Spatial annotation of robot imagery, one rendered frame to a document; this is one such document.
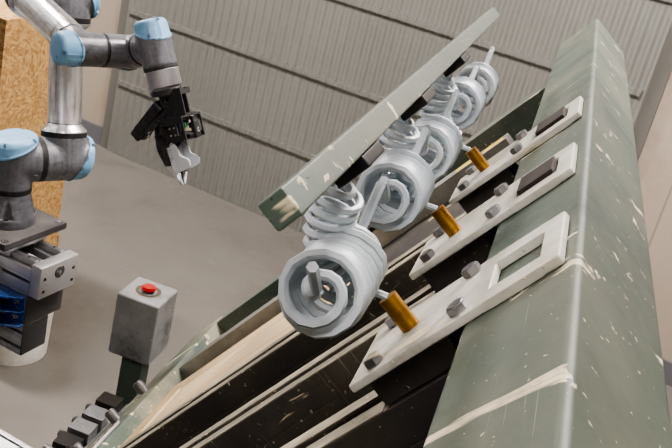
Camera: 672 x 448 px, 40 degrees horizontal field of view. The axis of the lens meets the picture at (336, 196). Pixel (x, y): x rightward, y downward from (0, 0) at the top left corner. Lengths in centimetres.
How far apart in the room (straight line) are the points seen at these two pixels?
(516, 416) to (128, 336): 206
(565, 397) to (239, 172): 504
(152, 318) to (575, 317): 195
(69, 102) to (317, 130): 286
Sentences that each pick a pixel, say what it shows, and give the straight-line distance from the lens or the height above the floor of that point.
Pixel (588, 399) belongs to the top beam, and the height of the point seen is 189.
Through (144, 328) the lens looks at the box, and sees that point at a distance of 245.
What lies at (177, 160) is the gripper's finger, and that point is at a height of 140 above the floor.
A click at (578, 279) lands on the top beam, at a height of 190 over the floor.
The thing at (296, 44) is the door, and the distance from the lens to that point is 514.
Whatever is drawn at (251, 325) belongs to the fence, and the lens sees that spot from 210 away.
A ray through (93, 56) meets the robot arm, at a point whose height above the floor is 158.
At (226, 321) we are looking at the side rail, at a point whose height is 92.
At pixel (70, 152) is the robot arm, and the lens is 244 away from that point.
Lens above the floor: 212
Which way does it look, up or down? 21 degrees down
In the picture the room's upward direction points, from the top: 14 degrees clockwise
